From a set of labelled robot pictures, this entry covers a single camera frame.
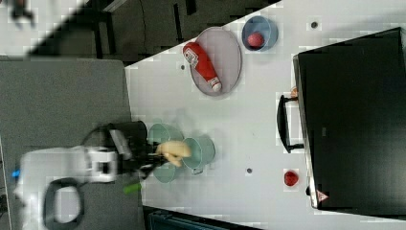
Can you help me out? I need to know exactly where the green oval strainer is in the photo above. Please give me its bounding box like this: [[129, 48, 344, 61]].
[[147, 124, 191, 183]]

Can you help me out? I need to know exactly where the orange slice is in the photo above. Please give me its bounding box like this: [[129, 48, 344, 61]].
[[290, 87, 298, 98]]

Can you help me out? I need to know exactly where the red ketchup bottle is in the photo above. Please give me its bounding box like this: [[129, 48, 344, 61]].
[[183, 42, 222, 92]]

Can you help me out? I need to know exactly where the blue bowl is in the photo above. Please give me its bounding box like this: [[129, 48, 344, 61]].
[[241, 15, 279, 52]]

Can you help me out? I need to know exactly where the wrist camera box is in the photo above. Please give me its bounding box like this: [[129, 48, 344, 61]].
[[107, 124, 131, 160]]

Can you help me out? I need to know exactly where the teal metal cup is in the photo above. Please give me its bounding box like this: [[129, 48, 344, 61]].
[[182, 135, 215, 175]]

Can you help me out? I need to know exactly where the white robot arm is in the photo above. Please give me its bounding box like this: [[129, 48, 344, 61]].
[[13, 146, 157, 230]]

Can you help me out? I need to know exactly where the red strawberry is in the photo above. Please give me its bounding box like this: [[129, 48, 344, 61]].
[[283, 171, 299, 187]]

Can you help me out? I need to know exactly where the black toaster oven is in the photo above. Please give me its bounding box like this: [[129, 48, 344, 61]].
[[277, 27, 406, 219]]

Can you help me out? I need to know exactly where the peeled yellow banana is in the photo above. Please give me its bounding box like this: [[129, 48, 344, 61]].
[[156, 141, 192, 167]]

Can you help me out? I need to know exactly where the grey round plate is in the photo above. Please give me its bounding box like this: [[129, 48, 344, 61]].
[[190, 27, 241, 97]]

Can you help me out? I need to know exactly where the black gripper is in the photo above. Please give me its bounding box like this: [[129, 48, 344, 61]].
[[117, 143, 160, 179]]

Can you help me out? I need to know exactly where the bright green small object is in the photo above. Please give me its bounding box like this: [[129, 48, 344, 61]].
[[124, 183, 142, 195]]

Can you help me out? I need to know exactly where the red ball fruit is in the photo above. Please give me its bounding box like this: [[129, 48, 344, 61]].
[[247, 32, 264, 49]]

